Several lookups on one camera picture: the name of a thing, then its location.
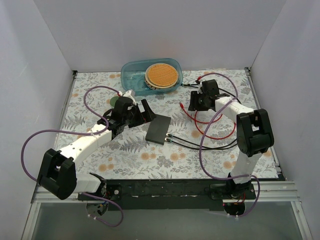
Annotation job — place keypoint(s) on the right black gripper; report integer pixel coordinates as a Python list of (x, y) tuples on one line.
[(194, 100)]

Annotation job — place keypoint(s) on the green cup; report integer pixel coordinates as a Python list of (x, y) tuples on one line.
[(113, 100)]

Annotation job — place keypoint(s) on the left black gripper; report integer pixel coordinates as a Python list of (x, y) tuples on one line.
[(141, 115)]

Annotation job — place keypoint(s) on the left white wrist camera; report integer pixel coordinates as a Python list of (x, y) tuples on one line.
[(130, 94)]

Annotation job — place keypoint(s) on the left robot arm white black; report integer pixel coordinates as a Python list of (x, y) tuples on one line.
[(58, 171)]

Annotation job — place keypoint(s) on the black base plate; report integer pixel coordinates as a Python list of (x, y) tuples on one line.
[(162, 194)]

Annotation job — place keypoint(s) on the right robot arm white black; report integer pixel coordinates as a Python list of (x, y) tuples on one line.
[(254, 137)]

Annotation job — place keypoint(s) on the black network switch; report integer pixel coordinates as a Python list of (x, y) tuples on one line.
[(158, 129)]

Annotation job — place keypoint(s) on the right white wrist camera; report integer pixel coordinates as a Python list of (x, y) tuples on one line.
[(200, 88)]

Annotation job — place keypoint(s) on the blue plastic container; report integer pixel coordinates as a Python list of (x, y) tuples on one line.
[(133, 76)]

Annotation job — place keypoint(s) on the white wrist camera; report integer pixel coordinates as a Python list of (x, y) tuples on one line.
[(130, 94), (200, 88)]

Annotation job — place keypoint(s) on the floral table mat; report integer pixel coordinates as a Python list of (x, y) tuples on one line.
[(196, 151)]

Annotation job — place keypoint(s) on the round woven coaster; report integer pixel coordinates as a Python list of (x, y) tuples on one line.
[(161, 76)]

